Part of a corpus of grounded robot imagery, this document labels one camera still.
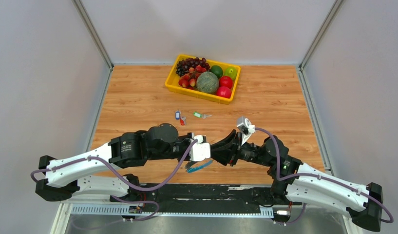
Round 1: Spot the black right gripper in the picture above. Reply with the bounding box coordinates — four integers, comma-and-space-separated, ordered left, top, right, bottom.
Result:
209, 130, 271, 168

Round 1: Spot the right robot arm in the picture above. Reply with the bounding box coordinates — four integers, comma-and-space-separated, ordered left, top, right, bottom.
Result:
211, 130, 383, 232

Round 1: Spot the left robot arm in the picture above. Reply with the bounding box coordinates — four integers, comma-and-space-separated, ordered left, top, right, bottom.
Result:
31, 123, 204, 202

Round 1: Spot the key with green tag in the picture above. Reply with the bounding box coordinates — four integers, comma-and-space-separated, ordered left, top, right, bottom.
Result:
193, 112, 212, 119

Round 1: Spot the red apple front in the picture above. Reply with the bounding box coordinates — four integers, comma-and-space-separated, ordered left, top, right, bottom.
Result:
216, 86, 232, 98

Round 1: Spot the red apple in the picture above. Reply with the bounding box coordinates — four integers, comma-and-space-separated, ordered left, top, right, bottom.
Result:
216, 86, 232, 98
219, 76, 233, 89

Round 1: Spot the red cherry cluster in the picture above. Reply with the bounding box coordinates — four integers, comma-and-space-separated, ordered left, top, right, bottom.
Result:
178, 65, 207, 90

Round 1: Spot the green netted melon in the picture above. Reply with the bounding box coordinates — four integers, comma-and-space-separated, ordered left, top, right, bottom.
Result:
196, 72, 219, 95

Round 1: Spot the red apple rear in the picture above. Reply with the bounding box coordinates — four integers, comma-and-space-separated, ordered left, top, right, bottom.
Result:
219, 76, 233, 89

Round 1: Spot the dark purple grape bunch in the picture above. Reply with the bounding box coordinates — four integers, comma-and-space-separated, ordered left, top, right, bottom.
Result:
175, 57, 210, 77

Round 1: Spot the dark green lime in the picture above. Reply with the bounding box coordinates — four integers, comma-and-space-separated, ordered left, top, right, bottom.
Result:
209, 65, 224, 78

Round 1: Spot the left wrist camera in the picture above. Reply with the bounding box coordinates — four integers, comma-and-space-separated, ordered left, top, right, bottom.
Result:
190, 135, 211, 162

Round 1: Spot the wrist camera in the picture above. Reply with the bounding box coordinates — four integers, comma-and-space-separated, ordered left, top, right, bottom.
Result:
236, 116, 256, 145
190, 135, 211, 162

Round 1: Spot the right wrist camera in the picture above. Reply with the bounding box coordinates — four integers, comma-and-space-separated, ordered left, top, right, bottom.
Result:
236, 116, 256, 145

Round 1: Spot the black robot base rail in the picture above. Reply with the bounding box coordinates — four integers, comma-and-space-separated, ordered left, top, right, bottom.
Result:
109, 173, 295, 223

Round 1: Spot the white slotted cable duct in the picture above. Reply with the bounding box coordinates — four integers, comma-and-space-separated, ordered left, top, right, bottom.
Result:
71, 203, 274, 218

